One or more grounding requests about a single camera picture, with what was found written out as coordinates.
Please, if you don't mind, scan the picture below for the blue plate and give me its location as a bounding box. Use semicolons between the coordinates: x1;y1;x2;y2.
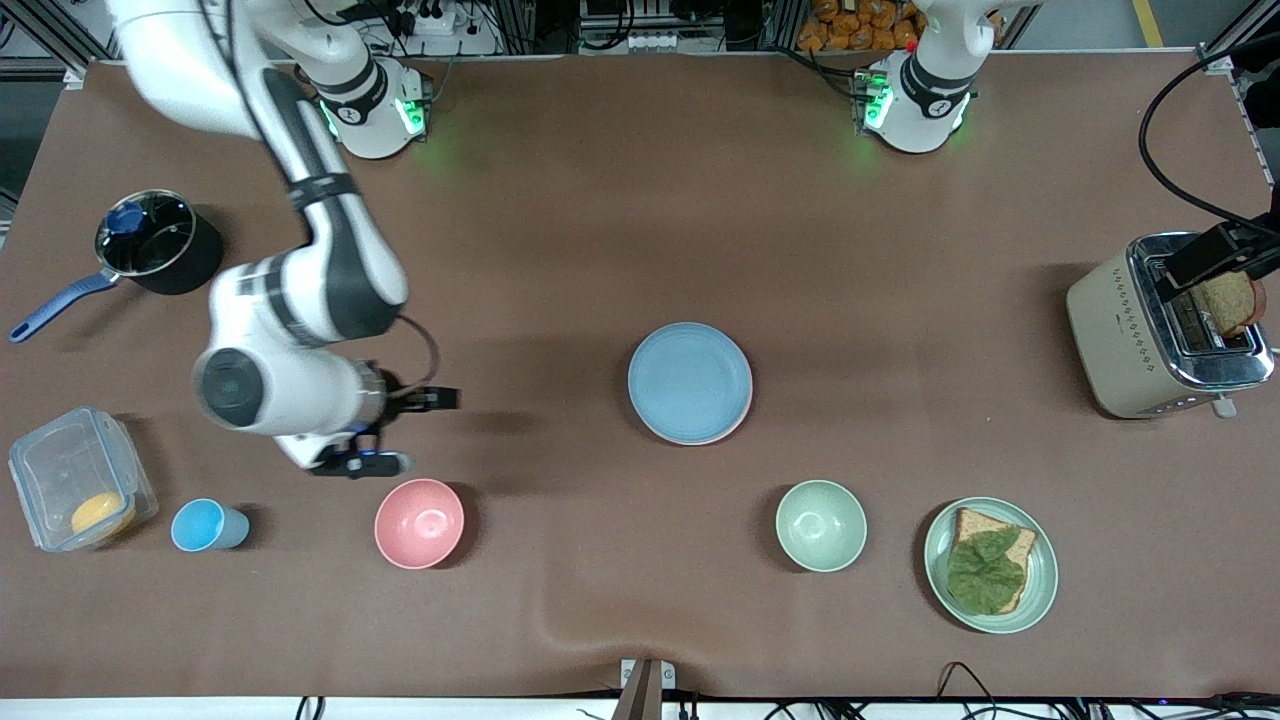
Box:
627;321;753;444

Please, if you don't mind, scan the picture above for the pink plate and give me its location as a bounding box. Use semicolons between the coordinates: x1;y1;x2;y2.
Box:
640;385;755;448

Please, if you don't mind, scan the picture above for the brown toast slice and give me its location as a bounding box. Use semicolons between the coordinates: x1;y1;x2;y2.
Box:
1195;270;1267;339

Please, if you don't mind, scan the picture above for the beige chrome toaster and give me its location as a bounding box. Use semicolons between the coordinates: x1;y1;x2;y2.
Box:
1065;232;1277;421

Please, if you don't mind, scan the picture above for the pink bowl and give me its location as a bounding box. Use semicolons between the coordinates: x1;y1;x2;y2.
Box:
374;478;466;571

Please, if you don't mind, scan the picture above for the brown table cloth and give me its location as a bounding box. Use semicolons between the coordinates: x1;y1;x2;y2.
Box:
0;50;1280;701

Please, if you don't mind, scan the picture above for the blue cup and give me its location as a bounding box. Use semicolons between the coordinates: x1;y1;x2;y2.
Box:
170;498;251;553

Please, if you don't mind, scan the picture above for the glass lid blue knob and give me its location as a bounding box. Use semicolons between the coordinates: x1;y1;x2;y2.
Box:
95;190;197;277

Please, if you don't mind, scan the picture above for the yellow orange fruit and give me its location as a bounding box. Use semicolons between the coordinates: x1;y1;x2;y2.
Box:
70;490;137;537

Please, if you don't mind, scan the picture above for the clear plastic container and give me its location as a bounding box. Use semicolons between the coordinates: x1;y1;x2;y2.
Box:
8;405;159;554

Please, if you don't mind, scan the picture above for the green plate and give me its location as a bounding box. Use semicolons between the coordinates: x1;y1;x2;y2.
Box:
923;496;1059;635

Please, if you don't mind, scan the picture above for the brown bread slice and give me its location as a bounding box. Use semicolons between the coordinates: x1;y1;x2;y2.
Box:
950;507;1038;614

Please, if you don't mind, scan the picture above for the green lettuce leaf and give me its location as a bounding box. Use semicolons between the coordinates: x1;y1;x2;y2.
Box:
946;527;1028;615

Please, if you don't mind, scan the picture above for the white power strip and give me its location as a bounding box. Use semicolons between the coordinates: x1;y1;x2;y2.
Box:
395;0;463;37

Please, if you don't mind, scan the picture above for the green bowl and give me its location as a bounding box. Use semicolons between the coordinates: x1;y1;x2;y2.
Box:
775;480;868;574

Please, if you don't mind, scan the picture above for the orange snack bag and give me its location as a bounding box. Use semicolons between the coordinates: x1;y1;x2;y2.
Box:
797;0;923;53

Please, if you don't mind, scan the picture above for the aluminium frame profile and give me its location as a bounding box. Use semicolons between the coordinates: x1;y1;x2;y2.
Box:
1198;0;1280;76
0;0;126;63

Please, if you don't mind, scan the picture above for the black pot blue handle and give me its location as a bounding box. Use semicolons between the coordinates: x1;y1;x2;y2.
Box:
9;190;224;345

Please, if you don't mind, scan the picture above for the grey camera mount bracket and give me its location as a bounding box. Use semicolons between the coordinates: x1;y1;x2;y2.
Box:
612;657;677;720

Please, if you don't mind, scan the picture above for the thin black floor cable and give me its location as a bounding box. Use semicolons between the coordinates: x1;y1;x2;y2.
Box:
936;661;1013;720

